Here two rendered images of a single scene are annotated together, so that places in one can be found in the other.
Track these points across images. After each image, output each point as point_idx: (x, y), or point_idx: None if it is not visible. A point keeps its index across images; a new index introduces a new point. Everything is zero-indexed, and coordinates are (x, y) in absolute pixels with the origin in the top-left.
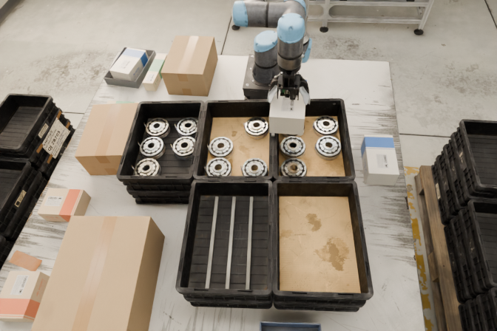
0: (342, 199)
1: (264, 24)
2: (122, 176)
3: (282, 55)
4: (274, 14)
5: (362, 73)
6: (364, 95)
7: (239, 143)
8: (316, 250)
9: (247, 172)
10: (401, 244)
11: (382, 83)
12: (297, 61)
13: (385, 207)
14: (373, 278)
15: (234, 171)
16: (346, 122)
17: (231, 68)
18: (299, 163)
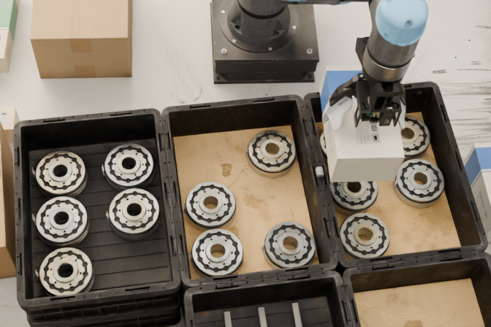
0: (461, 285)
1: None
2: (31, 301)
3: (383, 60)
4: None
5: (440, 1)
6: (453, 51)
7: (242, 190)
8: None
9: (278, 255)
10: None
11: (482, 22)
12: (406, 68)
13: None
14: None
15: (247, 252)
16: (451, 132)
17: (168, 4)
18: (374, 223)
